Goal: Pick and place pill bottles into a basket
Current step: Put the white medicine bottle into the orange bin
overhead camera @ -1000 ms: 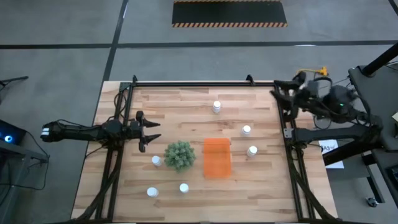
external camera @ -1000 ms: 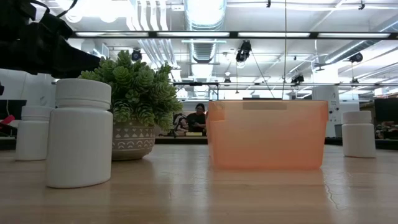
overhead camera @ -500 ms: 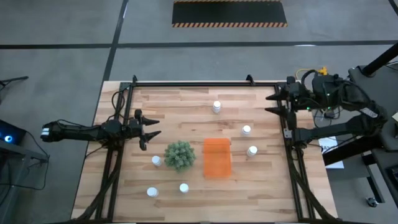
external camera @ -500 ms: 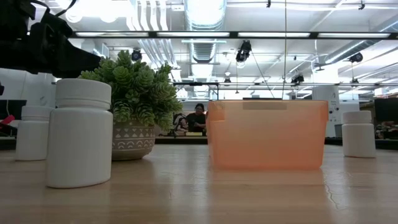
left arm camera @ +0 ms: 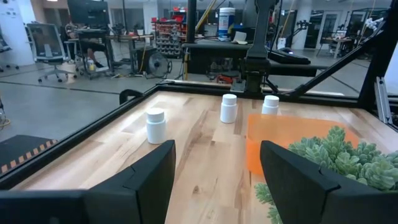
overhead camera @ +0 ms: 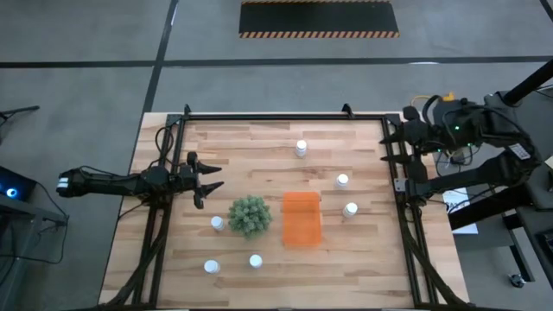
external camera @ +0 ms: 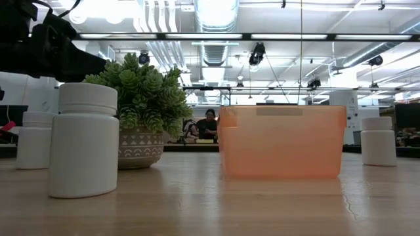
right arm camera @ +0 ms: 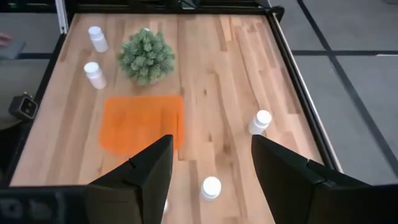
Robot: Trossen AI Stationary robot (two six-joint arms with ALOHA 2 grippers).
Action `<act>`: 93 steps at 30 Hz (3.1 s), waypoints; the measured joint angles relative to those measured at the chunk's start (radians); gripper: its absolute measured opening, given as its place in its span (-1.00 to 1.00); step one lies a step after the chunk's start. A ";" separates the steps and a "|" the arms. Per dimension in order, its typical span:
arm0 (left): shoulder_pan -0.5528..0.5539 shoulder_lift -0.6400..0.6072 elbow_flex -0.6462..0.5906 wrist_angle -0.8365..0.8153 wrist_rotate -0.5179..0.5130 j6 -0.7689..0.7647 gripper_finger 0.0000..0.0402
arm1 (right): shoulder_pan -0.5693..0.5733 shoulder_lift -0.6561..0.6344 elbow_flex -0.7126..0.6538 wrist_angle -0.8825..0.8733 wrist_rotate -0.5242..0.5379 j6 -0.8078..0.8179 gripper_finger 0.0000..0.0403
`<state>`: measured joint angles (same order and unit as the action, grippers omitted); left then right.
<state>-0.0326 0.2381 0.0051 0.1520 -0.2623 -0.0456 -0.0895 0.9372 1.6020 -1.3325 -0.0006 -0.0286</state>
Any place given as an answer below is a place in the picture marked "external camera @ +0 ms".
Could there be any orange translucent plastic basket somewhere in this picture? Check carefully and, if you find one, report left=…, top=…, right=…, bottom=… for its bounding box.
left=217, top=104, right=348, bottom=180

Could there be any green succulent in patterned pot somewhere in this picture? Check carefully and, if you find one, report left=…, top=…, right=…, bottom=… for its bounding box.
left=82, top=52, right=194, bottom=170

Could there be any black overhead light beam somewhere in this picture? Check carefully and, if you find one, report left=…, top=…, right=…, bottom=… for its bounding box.
left=73, top=31, right=420, bottom=43

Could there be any black distant frame beam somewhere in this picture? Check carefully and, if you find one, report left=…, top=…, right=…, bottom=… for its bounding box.
left=182, top=85, right=420, bottom=92

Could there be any black monitor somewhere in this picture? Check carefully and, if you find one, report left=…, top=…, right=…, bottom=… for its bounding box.
left=394, top=103, right=420, bottom=130
left=0, top=104, right=29, bottom=127

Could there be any thin hanging cable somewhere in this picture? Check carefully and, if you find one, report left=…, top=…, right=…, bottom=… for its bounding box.
left=299, top=0, right=304, bottom=106

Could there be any silver ventilation duct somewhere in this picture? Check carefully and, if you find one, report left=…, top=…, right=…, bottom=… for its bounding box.
left=193, top=0, right=240, bottom=68

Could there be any black table frame rail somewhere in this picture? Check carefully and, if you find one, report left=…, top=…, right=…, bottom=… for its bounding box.
left=0, top=143, right=420, bottom=159

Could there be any red tool handle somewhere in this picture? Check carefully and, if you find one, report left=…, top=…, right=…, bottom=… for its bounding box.
left=0, top=120, right=16, bottom=137

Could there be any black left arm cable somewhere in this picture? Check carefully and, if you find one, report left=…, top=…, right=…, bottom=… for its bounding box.
left=32, top=0, right=82, bottom=19

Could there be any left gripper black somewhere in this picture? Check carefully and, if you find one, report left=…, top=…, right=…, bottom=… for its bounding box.
left=0, top=13, right=108, bottom=83

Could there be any large white pill bottle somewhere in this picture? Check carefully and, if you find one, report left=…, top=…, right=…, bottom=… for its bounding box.
left=48, top=81, right=120, bottom=199

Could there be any person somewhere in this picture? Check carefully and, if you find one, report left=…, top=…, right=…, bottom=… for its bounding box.
left=196, top=108, right=219, bottom=142

